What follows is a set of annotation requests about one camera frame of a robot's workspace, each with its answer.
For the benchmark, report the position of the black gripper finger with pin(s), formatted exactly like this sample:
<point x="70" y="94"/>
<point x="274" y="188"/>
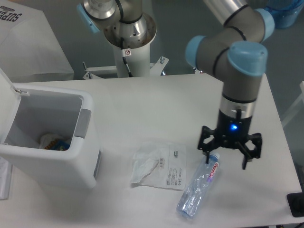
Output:
<point x="250" y="146"/>
<point x="213" y="144"/>

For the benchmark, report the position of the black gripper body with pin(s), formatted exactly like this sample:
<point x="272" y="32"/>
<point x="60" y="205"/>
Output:
<point x="230" y="131"/>

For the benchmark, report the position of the white push-button trash can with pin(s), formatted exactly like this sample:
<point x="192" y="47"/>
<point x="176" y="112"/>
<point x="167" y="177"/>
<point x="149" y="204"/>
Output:
<point x="27" y="112"/>

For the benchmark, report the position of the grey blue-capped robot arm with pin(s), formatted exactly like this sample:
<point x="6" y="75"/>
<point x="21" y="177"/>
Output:
<point x="235" y="56"/>

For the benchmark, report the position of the trash inside can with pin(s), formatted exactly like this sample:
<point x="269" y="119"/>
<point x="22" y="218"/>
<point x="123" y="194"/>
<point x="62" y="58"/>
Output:
<point x="52" y="141"/>

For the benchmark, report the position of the clear plastic bag with label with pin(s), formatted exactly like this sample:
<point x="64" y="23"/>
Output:
<point x="160" y="165"/>

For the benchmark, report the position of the black device at table edge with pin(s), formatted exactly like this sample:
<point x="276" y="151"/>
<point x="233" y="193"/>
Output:
<point x="296" y="204"/>

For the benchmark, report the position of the clear plastic water bottle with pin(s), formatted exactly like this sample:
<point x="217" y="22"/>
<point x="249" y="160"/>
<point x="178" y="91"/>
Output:
<point x="197" y="188"/>

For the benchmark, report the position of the blue translucent plastic container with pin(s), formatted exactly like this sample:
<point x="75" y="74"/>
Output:
<point x="284" y="12"/>

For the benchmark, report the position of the white paper sheet at left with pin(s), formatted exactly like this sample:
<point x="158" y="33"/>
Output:
<point x="5" y="178"/>

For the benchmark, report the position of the white metal base frame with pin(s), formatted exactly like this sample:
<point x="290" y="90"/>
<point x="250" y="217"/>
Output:
<point x="124" y="70"/>

